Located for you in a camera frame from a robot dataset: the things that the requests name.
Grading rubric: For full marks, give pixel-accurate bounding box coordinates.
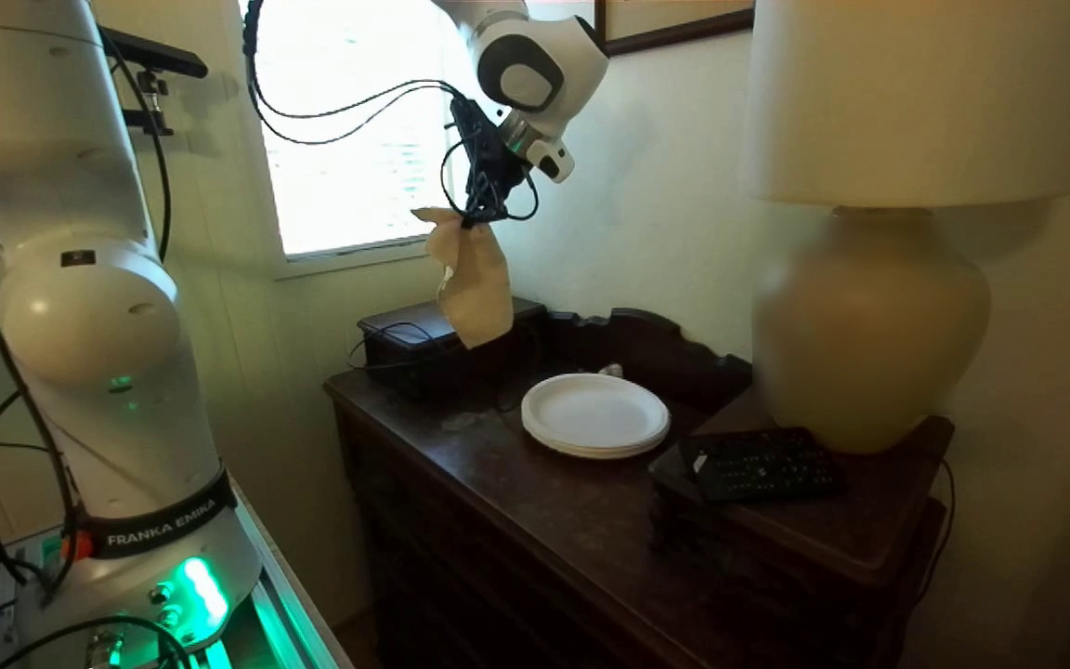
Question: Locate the beige cloth towel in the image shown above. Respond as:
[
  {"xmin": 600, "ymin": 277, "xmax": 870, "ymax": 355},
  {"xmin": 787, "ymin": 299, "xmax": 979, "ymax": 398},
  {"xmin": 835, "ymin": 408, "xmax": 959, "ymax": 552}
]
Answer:
[{"xmin": 408, "ymin": 206, "xmax": 518, "ymax": 355}]

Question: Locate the dark wooden cabinet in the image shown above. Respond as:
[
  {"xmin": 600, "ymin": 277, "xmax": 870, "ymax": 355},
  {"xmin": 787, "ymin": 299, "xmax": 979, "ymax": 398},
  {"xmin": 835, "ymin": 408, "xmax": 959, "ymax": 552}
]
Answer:
[{"xmin": 325, "ymin": 293, "xmax": 959, "ymax": 669}]

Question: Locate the beige ceramic lamp base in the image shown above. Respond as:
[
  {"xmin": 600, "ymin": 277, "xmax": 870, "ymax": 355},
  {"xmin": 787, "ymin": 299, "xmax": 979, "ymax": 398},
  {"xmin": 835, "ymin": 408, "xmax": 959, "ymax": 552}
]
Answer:
[{"xmin": 751, "ymin": 206, "xmax": 996, "ymax": 456}]

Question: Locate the dark framed picture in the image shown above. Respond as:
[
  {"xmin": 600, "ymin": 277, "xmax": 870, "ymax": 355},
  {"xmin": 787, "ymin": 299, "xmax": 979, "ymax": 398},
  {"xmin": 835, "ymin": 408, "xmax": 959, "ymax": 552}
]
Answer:
[{"xmin": 591, "ymin": 0, "xmax": 760, "ymax": 65}]

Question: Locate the black stereo camera bar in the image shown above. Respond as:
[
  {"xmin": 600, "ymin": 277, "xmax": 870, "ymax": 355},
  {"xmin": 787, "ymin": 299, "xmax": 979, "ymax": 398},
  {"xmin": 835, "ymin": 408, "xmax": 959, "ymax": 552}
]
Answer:
[{"xmin": 96, "ymin": 28, "xmax": 211, "ymax": 81}]

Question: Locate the black remote control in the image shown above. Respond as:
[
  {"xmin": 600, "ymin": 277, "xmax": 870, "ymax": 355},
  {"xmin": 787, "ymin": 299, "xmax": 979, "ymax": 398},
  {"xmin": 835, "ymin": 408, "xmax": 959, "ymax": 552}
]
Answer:
[{"xmin": 680, "ymin": 424, "xmax": 848, "ymax": 508}]

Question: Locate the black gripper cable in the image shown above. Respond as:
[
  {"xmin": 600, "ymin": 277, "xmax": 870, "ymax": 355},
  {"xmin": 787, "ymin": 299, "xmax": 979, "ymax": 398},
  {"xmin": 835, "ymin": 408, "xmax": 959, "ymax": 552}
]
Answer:
[{"xmin": 237, "ymin": 0, "xmax": 545, "ymax": 228}]

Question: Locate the white power strip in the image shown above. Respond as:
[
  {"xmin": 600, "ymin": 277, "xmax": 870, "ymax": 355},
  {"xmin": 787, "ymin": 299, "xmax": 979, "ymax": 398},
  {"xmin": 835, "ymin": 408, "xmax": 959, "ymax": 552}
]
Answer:
[{"xmin": 0, "ymin": 528, "xmax": 75, "ymax": 667}]

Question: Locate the bright window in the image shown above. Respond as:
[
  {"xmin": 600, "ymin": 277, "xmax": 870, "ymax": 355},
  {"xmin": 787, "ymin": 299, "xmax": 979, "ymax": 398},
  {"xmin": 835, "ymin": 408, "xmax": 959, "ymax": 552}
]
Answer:
[{"xmin": 236, "ymin": 0, "xmax": 474, "ymax": 271}]

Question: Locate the green lit robot platform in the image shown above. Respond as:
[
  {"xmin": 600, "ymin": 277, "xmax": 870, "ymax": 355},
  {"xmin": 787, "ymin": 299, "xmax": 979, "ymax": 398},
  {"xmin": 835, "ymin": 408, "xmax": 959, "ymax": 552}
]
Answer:
[{"xmin": 0, "ymin": 486, "xmax": 352, "ymax": 669}]

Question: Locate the small dark cabinet drawer box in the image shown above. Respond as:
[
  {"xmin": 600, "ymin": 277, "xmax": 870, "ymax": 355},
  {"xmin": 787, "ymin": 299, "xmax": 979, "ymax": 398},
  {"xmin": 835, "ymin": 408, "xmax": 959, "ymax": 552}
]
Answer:
[{"xmin": 358, "ymin": 293, "xmax": 550, "ymax": 402}]

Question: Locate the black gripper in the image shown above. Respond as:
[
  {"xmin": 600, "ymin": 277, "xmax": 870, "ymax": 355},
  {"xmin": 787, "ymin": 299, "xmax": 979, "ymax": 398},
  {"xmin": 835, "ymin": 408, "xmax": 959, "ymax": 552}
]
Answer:
[{"xmin": 445, "ymin": 92, "xmax": 532, "ymax": 235}]

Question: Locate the white lamp shade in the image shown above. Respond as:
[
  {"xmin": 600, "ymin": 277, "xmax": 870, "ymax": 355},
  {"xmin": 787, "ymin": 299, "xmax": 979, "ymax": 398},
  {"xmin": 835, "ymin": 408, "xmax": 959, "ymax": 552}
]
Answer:
[{"xmin": 745, "ymin": 0, "xmax": 1070, "ymax": 211}]

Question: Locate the white round plate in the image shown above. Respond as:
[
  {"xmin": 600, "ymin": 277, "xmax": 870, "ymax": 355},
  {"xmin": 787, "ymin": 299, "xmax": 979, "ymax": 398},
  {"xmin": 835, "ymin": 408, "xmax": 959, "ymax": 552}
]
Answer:
[{"xmin": 518, "ymin": 370, "xmax": 675, "ymax": 465}]

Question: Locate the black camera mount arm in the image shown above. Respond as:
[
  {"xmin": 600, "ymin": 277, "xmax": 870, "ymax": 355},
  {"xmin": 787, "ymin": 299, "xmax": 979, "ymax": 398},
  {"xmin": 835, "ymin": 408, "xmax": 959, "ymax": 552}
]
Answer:
[{"xmin": 123, "ymin": 71, "xmax": 176, "ymax": 141}]

